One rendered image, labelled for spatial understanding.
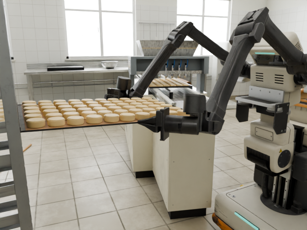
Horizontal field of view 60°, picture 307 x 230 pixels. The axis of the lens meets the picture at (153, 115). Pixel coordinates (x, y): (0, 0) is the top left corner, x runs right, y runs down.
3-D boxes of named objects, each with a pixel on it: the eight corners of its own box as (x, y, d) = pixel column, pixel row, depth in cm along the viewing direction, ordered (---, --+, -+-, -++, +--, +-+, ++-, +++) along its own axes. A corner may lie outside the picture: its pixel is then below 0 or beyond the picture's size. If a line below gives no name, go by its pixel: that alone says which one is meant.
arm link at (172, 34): (187, 15, 130) (178, 14, 138) (173, 40, 132) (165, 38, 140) (244, 60, 152) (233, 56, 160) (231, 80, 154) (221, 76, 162)
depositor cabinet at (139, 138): (124, 138, 382) (123, 79, 362) (173, 135, 394) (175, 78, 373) (133, 180, 260) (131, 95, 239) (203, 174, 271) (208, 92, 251)
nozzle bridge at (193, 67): (128, 89, 271) (127, 55, 262) (196, 87, 282) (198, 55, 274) (131, 95, 239) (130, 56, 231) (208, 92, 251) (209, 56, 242)
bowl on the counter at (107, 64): (102, 69, 484) (102, 62, 481) (99, 67, 514) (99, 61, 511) (120, 68, 495) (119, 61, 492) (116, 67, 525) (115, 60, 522)
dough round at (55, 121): (52, 122, 83) (51, 116, 82) (67, 123, 82) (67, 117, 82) (44, 126, 78) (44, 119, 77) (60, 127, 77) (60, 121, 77)
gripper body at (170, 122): (157, 140, 85) (180, 143, 82) (158, 109, 83) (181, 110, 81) (163, 136, 91) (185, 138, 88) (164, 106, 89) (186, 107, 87)
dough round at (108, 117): (116, 123, 85) (116, 117, 85) (101, 122, 86) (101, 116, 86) (120, 119, 90) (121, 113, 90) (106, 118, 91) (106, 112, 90)
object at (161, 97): (138, 79, 365) (138, 74, 363) (140, 79, 365) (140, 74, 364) (171, 113, 173) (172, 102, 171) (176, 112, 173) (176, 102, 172)
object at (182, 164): (151, 178, 264) (151, 88, 242) (185, 175, 269) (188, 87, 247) (166, 222, 196) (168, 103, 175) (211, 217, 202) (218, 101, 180)
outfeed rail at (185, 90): (158, 78, 369) (158, 73, 368) (161, 78, 370) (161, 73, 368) (214, 111, 178) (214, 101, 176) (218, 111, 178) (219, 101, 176)
